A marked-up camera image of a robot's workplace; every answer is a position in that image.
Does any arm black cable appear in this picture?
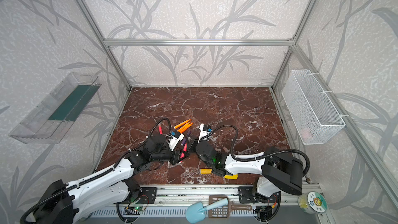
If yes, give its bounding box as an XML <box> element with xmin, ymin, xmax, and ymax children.
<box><xmin>209</xmin><ymin>124</ymin><xmax>311</xmax><ymax>178</ymax></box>
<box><xmin>20</xmin><ymin>118</ymin><xmax>172</xmax><ymax>224</ymax></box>

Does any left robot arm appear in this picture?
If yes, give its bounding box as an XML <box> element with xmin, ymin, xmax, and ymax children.
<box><xmin>20</xmin><ymin>134</ymin><xmax>183</xmax><ymax>224</ymax></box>

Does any clear plastic wall shelf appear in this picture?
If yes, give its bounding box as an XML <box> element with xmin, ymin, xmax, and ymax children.
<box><xmin>9</xmin><ymin>72</ymin><xmax>101</xmax><ymax>144</ymax></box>

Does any brown toy rake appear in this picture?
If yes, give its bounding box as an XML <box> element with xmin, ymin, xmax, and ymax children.
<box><xmin>208</xmin><ymin>195</ymin><xmax>252</xmax><ymax>218</ymax></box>

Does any tape roll green label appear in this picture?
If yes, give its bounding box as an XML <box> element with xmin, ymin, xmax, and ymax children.
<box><xmin>298</xmin><ymin>191</ymin><xmax>328</xmax><ymax>214</ymax></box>

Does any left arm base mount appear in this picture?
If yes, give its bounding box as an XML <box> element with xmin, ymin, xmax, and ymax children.
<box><xmin>125</xmin><ymin>187</ymin><xmax>157</xmax><ymax>205</ymax></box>

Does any aluminium front rail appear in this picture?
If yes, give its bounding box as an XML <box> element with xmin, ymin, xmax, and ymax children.
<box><xmin>58</xmin><ymin>184</ymin><xmax>327</xmax><ymax>219</ymax></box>

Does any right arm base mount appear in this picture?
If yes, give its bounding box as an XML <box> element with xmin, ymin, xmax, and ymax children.
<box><xmin>237</xmin><ymin>186</ymin><xmax>280</xmax><ymax>204</ymax></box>

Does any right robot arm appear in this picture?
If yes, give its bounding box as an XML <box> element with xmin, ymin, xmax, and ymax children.
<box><xmin>195</xmin><ymin>142</ymin><xmax>311</xmax><ymax>198</ymax></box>

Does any orange marker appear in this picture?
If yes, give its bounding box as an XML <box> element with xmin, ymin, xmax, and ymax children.
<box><xmin>174</xmin><ymin>119</ymin><xmax>191</xmax><ymax>129</ymax></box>
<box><xmin>175</xmin><ymin>120</ymin><xmax>193</xmax><ymax>133</ymax></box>
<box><xmin>178</xmin><ymin>122</ymin><xmax>193</xmax><ymax>133</ymax></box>

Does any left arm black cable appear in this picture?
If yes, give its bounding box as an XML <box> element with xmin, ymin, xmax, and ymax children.
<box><xmin>20</xmin><ymin>118</ymin><xmax>172</xmax><ymax>224</ymax></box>

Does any white wire basket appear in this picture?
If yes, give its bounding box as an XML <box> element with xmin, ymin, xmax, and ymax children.
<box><xmin>282</xmin><ymin>69</ymin><xmax>346</xmax><ymax>145</ymax></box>

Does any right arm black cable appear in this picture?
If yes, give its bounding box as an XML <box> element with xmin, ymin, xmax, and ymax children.
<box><xmin>209</xmin><ymin>124</ymin><xmax>311</xmax><ymax>178</ymax></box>

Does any pink marker lone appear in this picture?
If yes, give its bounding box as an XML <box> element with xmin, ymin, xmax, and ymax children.
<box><xmin>180</xmin><ymin>143</ymin><xmax>187</xmax><ymax>158</ymax></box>

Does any pink marker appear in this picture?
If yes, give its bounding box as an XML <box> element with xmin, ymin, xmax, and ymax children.
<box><xmin>158</xmin><ymin>124</ymin><xmax>163</xmax><ymax>135</ymax></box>

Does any yellow toy shovel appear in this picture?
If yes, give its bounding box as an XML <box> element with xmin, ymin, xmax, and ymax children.
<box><xmin>200</xmin><ymin>169</ymin><xmax>238</xmax><ymax>180</ymax></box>

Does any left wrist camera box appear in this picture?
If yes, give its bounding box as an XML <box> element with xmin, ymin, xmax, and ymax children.
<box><xmin>169</xmin><ymin>131</ymin><xmax>184</xmax><ymax>151</ymax></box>

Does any small circuit board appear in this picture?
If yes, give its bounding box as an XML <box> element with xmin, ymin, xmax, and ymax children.
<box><xmin>123</xmin><ymin>206</ymin><xmax>145</xmax><ymax>216</ymax></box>

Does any light blue toy shovel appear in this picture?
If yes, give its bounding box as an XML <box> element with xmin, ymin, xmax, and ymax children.
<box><xmin>185</xmin><ymin>198</ymin><xmax>229</xmax><ymax>224</ymax></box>

